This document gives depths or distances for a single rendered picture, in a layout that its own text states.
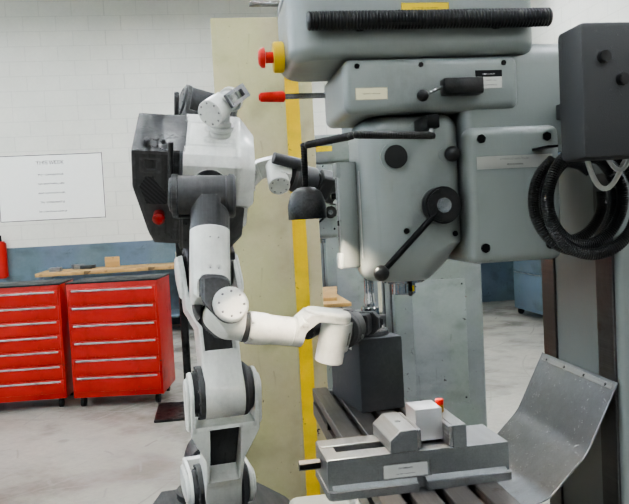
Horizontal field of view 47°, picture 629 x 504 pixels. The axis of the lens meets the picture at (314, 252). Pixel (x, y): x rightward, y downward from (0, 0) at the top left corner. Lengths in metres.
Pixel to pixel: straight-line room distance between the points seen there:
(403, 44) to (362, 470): 0.77
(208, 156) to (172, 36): 9.00
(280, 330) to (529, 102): 0.69
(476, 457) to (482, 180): 0.52
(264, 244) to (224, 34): 0.91
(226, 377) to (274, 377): 1.31
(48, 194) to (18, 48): 2.00
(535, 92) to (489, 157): 0.16
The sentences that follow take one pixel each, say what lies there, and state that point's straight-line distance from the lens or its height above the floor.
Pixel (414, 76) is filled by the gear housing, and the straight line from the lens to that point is 1.40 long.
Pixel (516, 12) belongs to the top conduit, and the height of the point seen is 1.80.
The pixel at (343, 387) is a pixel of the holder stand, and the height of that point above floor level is 0.98.
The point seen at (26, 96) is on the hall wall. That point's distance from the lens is 10.85.
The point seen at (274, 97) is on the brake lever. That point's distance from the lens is 1.56.
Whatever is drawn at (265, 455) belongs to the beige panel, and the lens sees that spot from 3.33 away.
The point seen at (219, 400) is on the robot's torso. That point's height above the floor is 0.98.
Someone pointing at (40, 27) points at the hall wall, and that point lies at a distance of 10.99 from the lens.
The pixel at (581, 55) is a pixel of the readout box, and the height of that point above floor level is 1.67.
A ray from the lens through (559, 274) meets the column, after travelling 1.70.
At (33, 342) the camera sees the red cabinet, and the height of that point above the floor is 0.55.
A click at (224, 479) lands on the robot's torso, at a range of 2.13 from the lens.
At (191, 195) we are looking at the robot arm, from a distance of 1.66.
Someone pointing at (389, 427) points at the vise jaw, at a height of 1.05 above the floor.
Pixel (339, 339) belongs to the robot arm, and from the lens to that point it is 1.65.
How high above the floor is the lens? 1.45
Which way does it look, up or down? 3 degrees down
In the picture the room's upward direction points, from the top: 3 degrees counter-clockwise
